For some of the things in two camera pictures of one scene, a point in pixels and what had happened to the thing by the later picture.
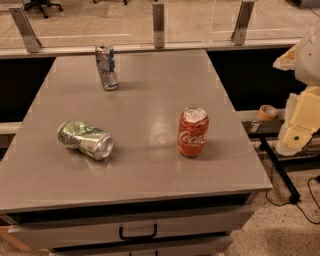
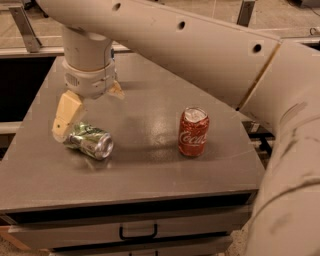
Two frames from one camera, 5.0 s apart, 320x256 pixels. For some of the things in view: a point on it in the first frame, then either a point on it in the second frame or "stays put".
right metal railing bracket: (243, 19) stays put
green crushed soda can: (85, 139) stays put
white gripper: (310, 61) -> (89, 82)
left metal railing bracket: (26, 30) stays put
